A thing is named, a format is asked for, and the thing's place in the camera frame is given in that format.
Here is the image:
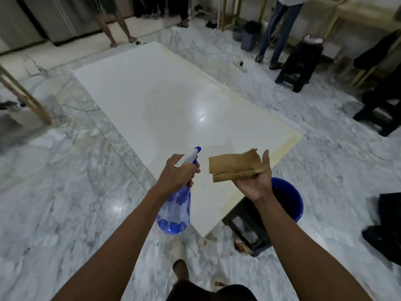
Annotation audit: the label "person's right hand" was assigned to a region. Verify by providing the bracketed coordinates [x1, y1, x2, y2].
[233, 149, 274, 203]

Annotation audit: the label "blue spray bottle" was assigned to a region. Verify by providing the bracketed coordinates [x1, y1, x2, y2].
[156, 146, 202, 235]

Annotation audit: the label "beige slipper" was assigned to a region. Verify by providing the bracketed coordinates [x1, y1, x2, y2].
[169, 240, 188, 263]
[210, 272, 231, 293]

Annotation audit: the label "person's left leg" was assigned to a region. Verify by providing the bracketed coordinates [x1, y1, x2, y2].
[173, 259, 190, 283]

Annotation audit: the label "black plastic bag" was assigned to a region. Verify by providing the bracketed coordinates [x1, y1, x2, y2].
[377, 192, 401, 231]
[362, 224, 401, 268]

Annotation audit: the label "brown cleaning cloth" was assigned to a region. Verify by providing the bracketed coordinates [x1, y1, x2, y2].
[208, 148, 265, 183]

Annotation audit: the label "person's right forearm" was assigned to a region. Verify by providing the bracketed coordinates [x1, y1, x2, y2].
[252, 189, 373, 301]

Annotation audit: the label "person's left hand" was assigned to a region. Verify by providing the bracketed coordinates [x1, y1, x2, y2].
[155, 153, 201, 198]

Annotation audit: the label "purple trash bin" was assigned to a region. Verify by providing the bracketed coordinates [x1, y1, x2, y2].
[240, 21, 263, 52]

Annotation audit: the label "brown crumpled wrapper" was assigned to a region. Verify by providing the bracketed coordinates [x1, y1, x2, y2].
[234, 238, 254, 255]

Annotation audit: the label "grey metal cabinet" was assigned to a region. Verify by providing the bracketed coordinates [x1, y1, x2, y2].
[0, 0, 134, 56]

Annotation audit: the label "white glossy table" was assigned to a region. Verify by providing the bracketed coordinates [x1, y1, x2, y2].
[72, 41, 304, 238]

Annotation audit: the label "person's black shorts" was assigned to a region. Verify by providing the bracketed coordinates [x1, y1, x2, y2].
[165, 280, 258, 301]

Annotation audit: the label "blue plastic bucket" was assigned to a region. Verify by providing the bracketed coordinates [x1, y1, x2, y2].
[271, 177, 305, 224]

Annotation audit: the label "pink plastic bag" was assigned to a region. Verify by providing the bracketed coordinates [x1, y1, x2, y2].
[303, 34, 325, 45]

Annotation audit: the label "black hanging bag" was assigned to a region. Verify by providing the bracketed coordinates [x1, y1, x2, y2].
[353, 29, 401, 71]

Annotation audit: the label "person's left forearm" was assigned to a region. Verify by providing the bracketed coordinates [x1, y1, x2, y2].
[50, 186, 163, 301]

